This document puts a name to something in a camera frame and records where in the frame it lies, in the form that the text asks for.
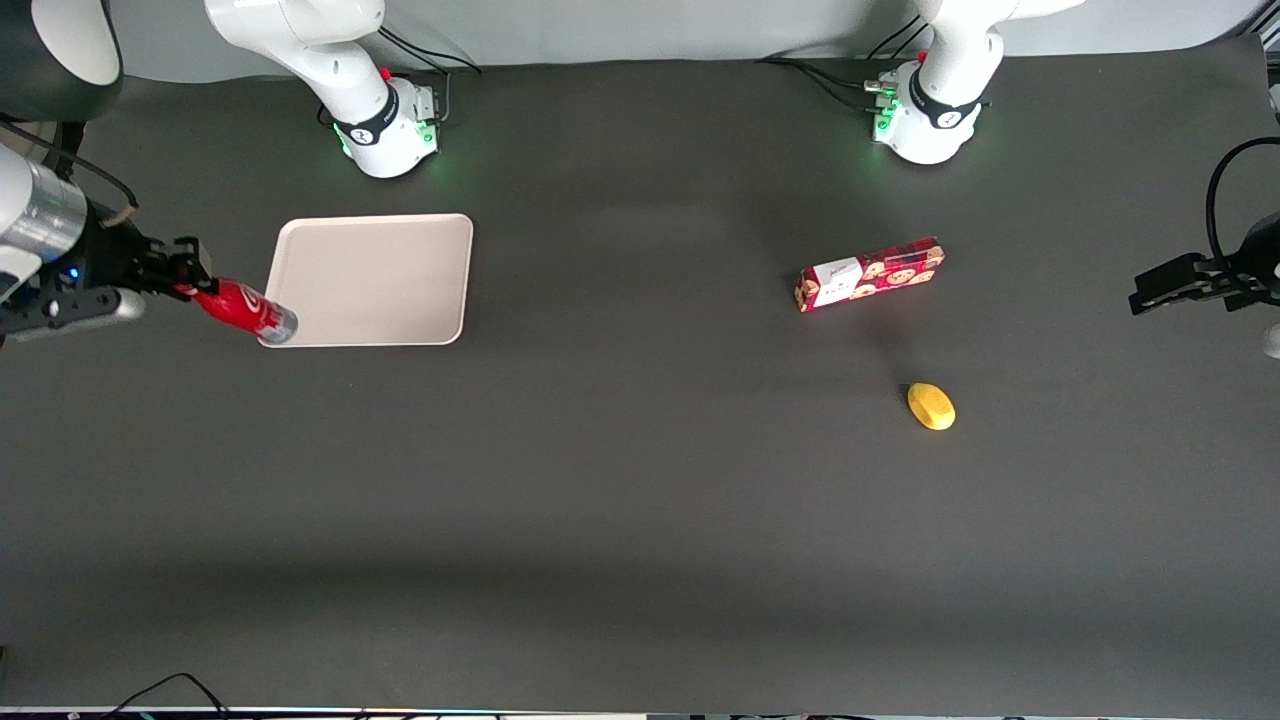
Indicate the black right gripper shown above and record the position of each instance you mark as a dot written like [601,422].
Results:
[108,257]

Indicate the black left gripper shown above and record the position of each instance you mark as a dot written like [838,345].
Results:
[1243,271]

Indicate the red coke bottle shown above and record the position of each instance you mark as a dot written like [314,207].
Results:
[245,308]

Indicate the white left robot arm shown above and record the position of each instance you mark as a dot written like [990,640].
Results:
[945,90]

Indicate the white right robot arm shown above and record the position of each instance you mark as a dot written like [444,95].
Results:
[350,70]

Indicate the beige plastic tray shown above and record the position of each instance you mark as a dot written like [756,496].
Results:
[375,280]

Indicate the yellow lemon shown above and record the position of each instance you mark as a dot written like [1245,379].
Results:
[931,406]

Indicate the red cookie box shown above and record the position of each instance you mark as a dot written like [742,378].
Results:
[868,276]

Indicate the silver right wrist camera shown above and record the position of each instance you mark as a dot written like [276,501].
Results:
[85,308]

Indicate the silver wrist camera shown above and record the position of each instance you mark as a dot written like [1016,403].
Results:
[1272,341]
[85,308]

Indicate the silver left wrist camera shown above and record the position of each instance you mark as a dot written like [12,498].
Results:
[1272,341]

